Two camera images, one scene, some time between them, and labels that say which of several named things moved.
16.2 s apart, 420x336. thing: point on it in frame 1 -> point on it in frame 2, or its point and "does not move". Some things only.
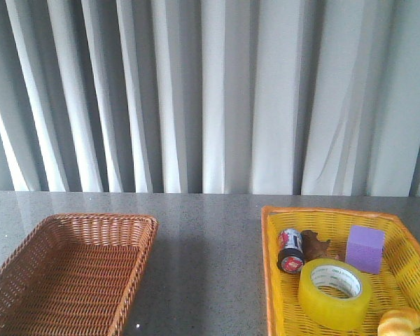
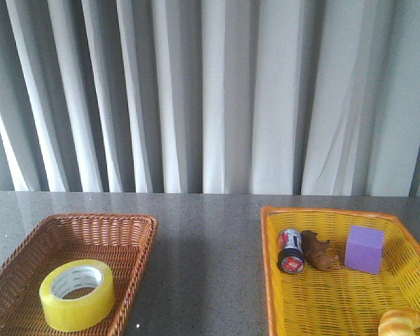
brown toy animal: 313,248 does not move
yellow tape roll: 334,294 -> 76,295
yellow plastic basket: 405,279 does not move
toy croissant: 400,322 does not move
